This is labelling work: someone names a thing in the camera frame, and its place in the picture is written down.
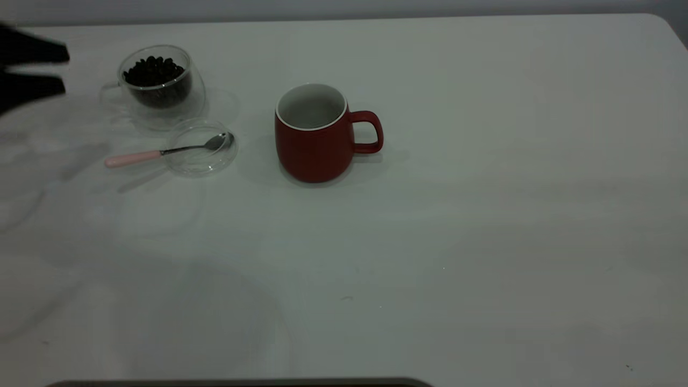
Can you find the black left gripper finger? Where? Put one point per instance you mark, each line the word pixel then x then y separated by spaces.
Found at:
pixel 27 51
pixel 24 88

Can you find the red ceramic mug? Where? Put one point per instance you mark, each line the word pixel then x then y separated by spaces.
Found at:
pixel 317 153

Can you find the dark coffee beans pile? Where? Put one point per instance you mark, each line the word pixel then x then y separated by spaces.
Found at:
pixel 155 72

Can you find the clear glass cup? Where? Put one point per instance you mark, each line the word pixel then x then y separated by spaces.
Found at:
pixel 161 113

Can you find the clear glass lid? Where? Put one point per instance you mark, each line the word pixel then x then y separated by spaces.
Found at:
pixel 201 158

